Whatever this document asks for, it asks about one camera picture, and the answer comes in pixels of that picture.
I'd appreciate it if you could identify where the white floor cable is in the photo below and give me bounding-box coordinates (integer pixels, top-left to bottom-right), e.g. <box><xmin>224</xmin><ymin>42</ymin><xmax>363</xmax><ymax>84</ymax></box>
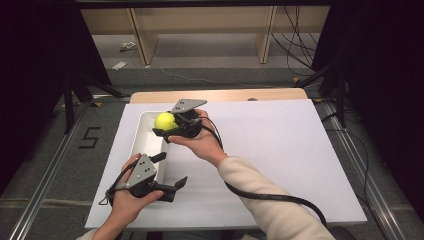
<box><xmin>159</xmin><ymin>67</ymin><xmax>269</xmax><ymax>89</ymax></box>

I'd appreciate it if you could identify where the white plastic tray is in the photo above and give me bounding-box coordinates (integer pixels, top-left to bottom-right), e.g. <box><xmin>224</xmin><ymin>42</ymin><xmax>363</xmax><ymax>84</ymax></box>
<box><xmin>129</xmin><ymin>110</ymin><xmax>174</xmax><ymax>183</ymax></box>

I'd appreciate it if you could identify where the person's left hand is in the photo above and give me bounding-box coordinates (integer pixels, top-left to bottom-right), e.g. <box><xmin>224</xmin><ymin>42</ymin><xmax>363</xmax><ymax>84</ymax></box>
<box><xmin>105</xmin><ymin>152</ymin><xmax>165</xmax><ymax>230</ymax></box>

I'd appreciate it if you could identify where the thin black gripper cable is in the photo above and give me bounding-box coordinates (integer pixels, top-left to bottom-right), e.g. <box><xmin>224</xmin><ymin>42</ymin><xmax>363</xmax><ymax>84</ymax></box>
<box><xmin>98</xmin><ymin>159</ymin><xmax>139</xmax><ymax>206</ymax></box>

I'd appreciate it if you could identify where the person's right hand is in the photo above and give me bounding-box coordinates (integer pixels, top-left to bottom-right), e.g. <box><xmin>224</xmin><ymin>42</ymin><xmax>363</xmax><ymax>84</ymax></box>
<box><xmin>167</xmin><ymin>108</ymin><xmax>229</xmax><ymax>168</ymax></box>

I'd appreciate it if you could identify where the light wooden table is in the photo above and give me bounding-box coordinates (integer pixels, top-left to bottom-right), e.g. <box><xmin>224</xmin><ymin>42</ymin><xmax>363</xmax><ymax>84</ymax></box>
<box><xmin>129</xmin><ymin>87</ymin><xmax>309</xmax><ymax>105</ymax></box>

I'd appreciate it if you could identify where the beige wooden desk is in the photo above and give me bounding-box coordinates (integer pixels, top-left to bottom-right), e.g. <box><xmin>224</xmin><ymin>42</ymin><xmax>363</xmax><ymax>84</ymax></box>
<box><xmin>76</xmin><ymin>0</ymin><xmax>332</xmax><ymax>67</ymax></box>

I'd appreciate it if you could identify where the white board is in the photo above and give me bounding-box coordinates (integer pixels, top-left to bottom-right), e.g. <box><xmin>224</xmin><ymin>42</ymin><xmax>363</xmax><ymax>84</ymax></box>
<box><xmin>84</xmin><ymin>98</ymin><xmax>368</xmax><ymax>231</ymax></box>

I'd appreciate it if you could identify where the thick black gripper cable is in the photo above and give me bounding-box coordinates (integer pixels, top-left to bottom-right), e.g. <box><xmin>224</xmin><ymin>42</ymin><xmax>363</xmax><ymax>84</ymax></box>
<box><xmin>189</xmin><ymin>114</ymin><xmax>329</xmax><ymax>230</ymax></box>

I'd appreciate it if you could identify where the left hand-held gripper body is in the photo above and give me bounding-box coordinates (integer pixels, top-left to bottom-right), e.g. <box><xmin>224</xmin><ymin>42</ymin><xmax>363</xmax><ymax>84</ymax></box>
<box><xmin>124</xmin><ymin>153</ymin><xmax>165</xmax><ymax>200</ymax></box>

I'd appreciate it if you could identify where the small grey floor box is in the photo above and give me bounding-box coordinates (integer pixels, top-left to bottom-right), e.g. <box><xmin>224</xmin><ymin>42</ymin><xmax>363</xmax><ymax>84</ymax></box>
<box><xmin>119</xmin><ymin>41</ymin><xmax>139</xmax><ymax>53</ymax></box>

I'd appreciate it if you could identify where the black metal stand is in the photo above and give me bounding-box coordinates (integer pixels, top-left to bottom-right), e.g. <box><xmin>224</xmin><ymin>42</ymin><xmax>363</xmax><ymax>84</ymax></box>
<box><xmin>294</xmin><ymin>62</ymin><xmax>348</xmax><ymax>130</ymax></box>
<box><xmin>62</xmin><ymin>70</ymin><xmax>126</xmax><ymax>135</ymax></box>

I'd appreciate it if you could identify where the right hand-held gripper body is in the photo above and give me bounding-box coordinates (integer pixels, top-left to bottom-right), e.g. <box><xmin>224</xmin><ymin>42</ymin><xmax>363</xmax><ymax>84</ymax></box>
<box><xmin>168</xmin><ymin>98</ymin><xmax>208</xmax><ymax>140</ymax></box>

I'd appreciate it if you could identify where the yellow tennis ball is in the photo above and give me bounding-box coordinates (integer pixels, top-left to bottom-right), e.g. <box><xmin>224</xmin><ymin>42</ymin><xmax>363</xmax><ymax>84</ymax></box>
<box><xmin>153</xmin><ymin>112</ymin><xmax>179</xmax><ymax>132</ymax></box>

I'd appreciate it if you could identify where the metal floor rail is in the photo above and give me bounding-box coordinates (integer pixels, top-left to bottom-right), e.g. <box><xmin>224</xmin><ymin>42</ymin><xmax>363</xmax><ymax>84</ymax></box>
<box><xmin>7</xmin><ymin>102</ymin><xmax>92</xmax><ymax>240</ymax></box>
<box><xmin>319</xmin><ymin>100</ymin><xmax>408</xmax><ymax>240</ymax></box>

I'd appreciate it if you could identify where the black curtain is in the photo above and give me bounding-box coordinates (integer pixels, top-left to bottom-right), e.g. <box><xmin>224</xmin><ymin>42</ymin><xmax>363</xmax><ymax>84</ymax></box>
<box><xmin>0</xmin><ymin>0</ymin><xmax>112</xmax><ymax>198</ymax></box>
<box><xmin>312</xmin><ymin>0</ymin><xmax>424</xmax><ymax>213</ymax></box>

